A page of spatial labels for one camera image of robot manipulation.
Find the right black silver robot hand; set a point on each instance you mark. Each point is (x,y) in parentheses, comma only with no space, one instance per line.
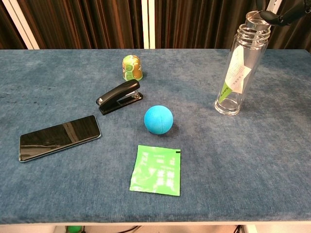
(279,19)

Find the metal tea strainer insert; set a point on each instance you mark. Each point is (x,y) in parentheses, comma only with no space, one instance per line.
(256,23)

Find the dark pleated curtain panel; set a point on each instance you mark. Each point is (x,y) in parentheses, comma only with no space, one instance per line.
(85,24)
(7,31)
(201,24)
(294,36)

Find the white green paper leaflet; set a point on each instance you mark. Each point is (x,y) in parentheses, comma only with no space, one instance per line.
(236,72)

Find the clear glass bottle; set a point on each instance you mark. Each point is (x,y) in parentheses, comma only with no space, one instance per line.
(226,106)

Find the green gold dome toy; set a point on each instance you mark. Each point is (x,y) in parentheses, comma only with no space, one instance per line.
(132,68)

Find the blue ball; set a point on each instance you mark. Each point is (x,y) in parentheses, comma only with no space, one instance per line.
(158,119)

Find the blue table cloth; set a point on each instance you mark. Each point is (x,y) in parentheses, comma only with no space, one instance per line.
(218,182)

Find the black stapler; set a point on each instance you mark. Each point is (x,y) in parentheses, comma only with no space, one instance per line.
(116,99)

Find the green foil sachet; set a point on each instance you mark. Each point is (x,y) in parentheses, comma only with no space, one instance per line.
(156,171)

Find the black smartphone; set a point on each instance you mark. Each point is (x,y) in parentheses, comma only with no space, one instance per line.
(59,138)

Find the green ball under table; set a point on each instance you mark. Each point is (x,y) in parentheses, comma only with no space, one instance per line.
(74,229)

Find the white frame post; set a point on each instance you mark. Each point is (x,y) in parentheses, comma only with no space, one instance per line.
(148,24)
(270,6)
(20,24)

